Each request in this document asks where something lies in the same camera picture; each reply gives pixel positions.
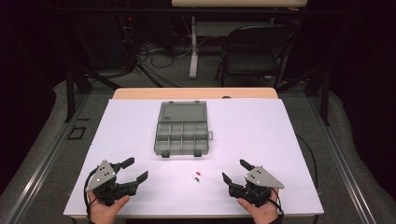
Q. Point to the person's right hand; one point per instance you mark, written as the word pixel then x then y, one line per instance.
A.
pixel 264 214

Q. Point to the white desk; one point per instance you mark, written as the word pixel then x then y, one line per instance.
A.
pixel 193 62

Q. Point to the black folding chair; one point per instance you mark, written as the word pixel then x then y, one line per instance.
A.
pixel 252 63

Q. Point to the white board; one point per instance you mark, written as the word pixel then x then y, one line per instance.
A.
pixel 264 140

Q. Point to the wooden table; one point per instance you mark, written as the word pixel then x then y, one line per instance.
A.
pixel 186 92

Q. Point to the person's left hand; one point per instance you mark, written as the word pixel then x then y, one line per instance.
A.
pixel 104 214

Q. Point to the aluminium floor rail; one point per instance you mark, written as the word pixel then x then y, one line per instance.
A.
pixel 46 161
pixel 342 168

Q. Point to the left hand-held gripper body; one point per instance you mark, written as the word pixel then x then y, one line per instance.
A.
pixel 104 177

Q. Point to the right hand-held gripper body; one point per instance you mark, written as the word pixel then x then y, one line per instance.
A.
pixel 261 180

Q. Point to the grey clear compartment organizer box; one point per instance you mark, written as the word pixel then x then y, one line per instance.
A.
pixel 182 137

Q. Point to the black metal stand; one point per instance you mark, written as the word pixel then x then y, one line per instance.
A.
pixel 70 93
pixel 325 99

